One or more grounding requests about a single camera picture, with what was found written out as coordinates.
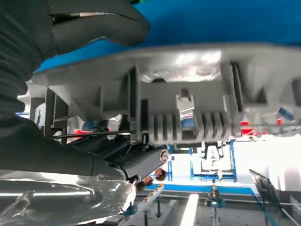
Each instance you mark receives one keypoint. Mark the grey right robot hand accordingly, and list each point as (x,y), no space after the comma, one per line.
(47,156)

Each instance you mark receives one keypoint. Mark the blue metal rack frame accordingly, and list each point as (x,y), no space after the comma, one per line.
(232,162)

